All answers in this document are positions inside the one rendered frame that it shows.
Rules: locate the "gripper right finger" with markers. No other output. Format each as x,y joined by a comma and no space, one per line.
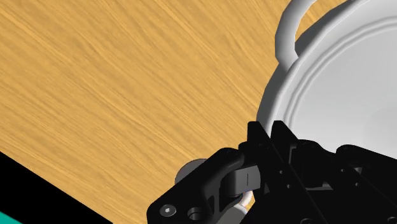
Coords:
356,186

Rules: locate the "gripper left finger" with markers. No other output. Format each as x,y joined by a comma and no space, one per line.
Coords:
198,183

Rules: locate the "grey round object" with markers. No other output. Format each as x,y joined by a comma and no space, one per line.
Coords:
186,170

